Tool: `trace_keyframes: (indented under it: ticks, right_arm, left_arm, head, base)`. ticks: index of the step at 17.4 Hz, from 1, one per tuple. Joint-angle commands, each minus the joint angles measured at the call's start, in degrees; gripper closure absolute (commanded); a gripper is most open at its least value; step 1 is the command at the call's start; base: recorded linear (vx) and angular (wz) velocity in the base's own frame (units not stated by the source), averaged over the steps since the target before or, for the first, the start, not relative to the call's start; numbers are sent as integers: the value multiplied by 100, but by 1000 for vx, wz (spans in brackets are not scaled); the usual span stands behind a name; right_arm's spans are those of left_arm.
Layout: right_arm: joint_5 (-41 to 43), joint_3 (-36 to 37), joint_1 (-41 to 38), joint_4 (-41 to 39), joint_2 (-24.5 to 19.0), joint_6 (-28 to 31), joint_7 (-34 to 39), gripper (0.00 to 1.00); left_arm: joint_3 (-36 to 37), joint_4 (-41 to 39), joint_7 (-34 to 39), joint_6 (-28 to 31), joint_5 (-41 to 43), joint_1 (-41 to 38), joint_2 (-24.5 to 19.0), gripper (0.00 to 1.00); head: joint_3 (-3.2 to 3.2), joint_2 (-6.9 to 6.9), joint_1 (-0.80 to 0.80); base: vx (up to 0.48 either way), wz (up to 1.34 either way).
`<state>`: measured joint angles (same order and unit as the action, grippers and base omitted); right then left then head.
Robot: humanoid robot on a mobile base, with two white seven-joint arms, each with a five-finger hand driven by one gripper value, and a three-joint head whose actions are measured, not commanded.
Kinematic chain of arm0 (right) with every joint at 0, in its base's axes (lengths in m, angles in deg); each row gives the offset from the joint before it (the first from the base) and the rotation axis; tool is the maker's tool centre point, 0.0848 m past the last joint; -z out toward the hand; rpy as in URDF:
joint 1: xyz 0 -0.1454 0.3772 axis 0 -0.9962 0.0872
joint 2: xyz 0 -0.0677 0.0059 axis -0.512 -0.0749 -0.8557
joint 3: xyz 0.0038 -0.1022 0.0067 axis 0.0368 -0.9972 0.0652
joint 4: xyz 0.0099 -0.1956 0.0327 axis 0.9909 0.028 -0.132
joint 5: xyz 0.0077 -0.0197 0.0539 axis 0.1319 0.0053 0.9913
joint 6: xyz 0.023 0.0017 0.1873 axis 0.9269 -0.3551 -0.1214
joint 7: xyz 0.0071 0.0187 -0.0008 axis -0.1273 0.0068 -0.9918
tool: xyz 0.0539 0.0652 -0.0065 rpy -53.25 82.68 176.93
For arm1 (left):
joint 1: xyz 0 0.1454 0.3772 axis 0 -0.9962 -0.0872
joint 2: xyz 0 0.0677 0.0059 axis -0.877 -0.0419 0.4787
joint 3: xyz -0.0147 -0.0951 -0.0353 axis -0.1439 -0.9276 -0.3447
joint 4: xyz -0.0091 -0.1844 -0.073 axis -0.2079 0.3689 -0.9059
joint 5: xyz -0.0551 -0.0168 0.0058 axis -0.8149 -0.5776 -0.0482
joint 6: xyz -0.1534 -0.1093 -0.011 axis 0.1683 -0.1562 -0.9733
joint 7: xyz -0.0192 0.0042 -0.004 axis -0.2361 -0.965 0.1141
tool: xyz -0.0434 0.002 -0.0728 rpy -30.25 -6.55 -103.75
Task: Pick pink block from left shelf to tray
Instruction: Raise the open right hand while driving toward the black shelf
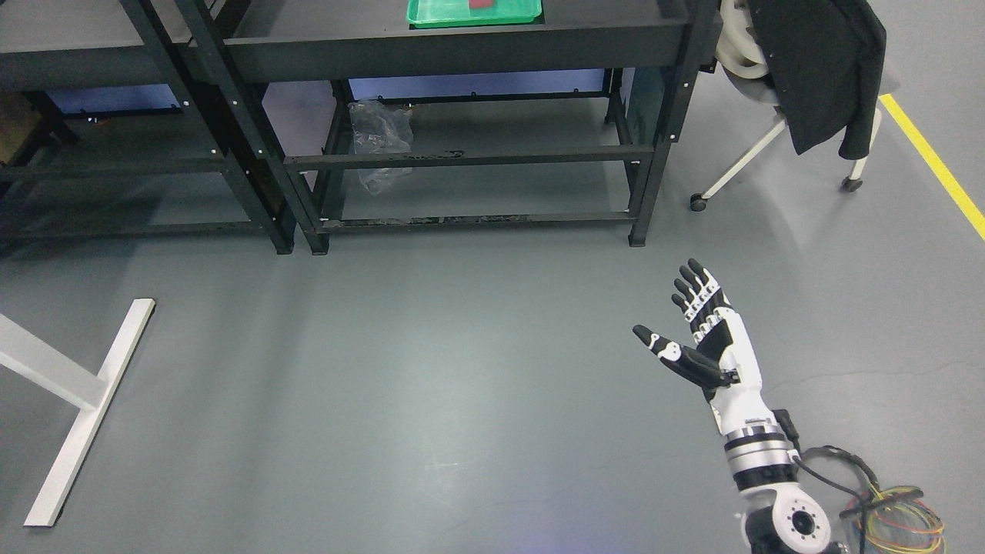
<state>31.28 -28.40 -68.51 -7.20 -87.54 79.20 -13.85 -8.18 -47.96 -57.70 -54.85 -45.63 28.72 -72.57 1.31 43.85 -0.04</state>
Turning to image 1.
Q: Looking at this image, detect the black metal shelf left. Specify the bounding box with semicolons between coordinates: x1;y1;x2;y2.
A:
2;1;296;255

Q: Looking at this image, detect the green plastic tray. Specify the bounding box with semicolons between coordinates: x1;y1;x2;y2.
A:
406;1;544;29

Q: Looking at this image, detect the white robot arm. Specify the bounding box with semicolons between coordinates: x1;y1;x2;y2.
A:
724;410;845;553

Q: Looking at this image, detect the black jacket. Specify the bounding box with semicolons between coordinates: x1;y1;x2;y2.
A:
748;1;887;160

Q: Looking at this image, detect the white table with leg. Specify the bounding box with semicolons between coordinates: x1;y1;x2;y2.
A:
1;298;157;527

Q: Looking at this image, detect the black metal shelf right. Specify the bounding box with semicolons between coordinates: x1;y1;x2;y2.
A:
177;1;721;255

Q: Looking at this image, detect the coloured wire bundle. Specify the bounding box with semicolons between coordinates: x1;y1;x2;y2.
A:
840;483;947;554

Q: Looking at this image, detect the clear plastic bag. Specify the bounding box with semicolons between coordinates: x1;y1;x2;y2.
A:
348;99;414;194

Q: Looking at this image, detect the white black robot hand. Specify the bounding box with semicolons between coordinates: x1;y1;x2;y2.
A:
633;259;775;437

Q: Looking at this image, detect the black metal shelf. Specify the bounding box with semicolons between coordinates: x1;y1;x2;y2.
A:
2;1;296;255
177;1;721;255

